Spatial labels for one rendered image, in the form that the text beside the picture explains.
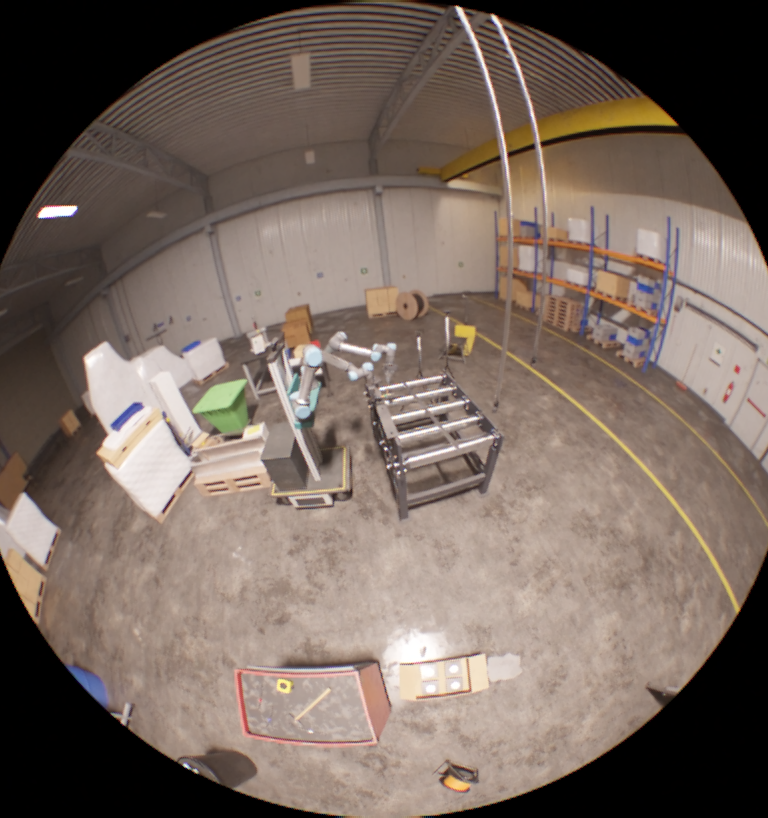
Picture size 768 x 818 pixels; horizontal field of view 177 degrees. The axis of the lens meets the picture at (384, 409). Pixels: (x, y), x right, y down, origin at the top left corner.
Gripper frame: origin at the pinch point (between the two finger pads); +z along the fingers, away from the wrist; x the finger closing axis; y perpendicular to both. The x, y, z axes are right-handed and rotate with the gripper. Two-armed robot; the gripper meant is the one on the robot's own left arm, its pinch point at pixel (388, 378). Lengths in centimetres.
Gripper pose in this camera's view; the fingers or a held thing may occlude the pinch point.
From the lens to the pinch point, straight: 223.8
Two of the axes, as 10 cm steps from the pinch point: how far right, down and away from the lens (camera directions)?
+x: 9.8, 0.4, 2.0
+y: 1.8, 3.1, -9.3
